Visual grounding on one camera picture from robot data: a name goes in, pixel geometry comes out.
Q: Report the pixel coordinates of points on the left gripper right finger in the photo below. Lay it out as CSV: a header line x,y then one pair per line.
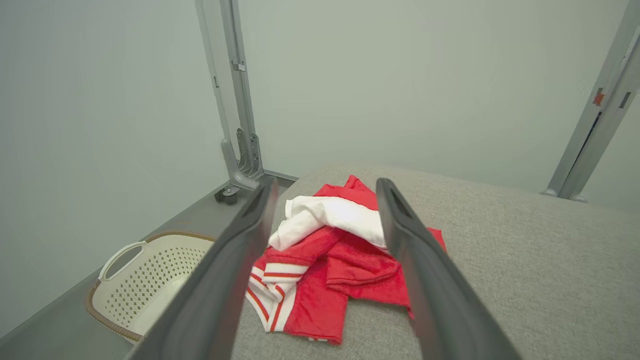
x,y
435,300

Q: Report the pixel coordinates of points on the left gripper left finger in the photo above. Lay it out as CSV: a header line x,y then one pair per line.
x,y
215,290

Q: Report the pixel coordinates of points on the red and white jersey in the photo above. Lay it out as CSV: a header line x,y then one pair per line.
x,y
320,300

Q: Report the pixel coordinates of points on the cream perforated laundry basket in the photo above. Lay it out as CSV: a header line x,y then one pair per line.
x,y
145,280

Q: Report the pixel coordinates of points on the black caster wheel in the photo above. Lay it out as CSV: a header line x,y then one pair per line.
x,y
227,196

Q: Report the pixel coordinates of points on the grey metal frame post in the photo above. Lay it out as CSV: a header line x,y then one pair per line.
x,y
240,100
600,130

